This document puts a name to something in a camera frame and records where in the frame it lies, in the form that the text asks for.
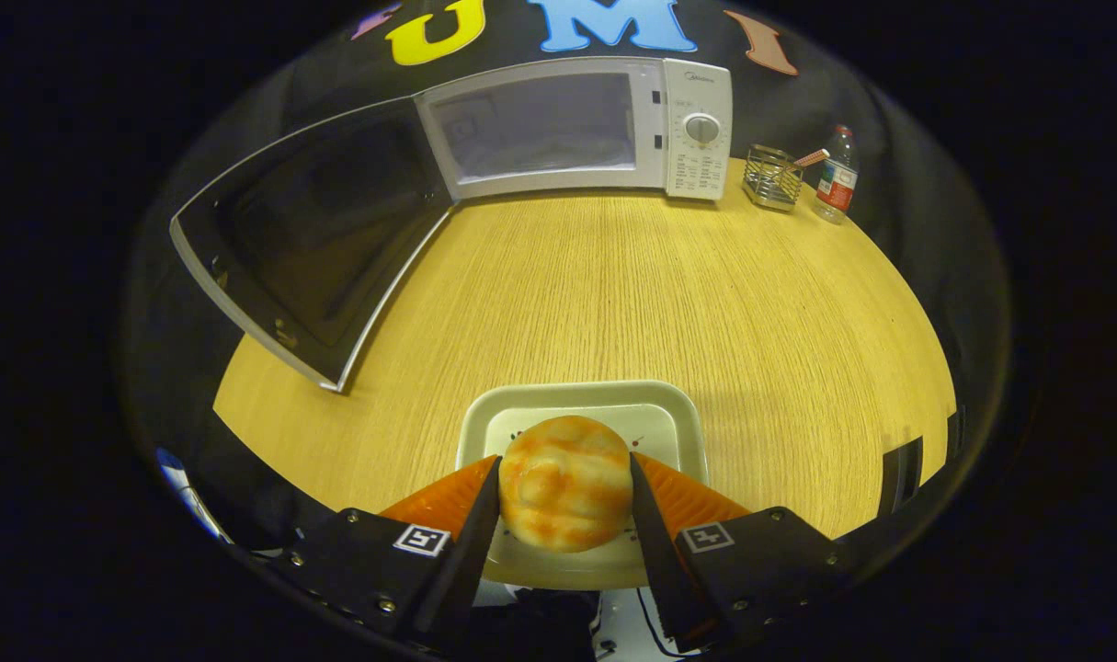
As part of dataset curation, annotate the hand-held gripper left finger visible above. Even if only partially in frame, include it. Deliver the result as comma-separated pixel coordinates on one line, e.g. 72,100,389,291
278,455,504,645

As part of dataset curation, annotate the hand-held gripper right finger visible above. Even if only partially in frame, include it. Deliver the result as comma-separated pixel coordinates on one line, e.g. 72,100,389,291
629,451,853,654

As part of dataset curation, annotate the round bread bun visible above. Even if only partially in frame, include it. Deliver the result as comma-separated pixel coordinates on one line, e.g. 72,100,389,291
498,416,634,554

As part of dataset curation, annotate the white microwave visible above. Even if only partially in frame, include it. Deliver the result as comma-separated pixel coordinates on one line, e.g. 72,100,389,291
169,57,734,394

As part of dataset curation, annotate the white square plate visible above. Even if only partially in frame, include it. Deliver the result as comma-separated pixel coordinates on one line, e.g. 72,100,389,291
455,380,709,591

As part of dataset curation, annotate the white and blue object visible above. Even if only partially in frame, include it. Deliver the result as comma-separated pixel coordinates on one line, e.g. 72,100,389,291
156,448,228,543

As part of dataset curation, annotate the clear plastic water bottle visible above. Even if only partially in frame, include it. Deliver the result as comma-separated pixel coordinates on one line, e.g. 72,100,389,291
814,125,860,224

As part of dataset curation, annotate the metal wire basket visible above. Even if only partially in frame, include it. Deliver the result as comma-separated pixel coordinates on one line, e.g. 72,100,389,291
743,144,804,213

